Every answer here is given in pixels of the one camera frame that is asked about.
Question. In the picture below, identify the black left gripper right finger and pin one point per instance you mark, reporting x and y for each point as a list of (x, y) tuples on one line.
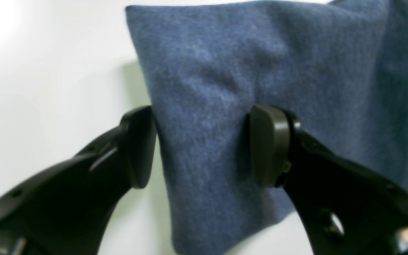
[(345, 208)]

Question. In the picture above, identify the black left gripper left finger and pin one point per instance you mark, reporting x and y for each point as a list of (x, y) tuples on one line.
[(65, 209)]

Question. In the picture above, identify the navy blue T-shirt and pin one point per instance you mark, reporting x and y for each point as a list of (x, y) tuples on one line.
[(341, 67)]

